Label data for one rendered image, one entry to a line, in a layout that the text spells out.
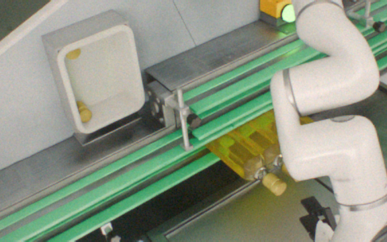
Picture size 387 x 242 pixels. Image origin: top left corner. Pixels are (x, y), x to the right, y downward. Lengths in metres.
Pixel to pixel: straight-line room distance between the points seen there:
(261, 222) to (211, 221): 0.12
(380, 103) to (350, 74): 0.86
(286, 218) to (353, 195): 0.47
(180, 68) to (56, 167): 0.38
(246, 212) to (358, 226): 0.50
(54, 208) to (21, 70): 0.30
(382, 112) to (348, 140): 0.88
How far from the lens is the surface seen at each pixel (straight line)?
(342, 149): 0.77
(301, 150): 0.77
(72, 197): 1.14
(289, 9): 1.38
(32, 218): 1.13
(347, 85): 0.82
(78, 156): 1.20
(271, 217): 1.25
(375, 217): 0.81
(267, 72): 1.24
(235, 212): 1.26
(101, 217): 1.17
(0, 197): 1.17
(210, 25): 1.34
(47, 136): 1.24
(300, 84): 0.83
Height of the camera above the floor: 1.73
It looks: 42 degrees down
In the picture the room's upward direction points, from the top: 130 degrees clockwise
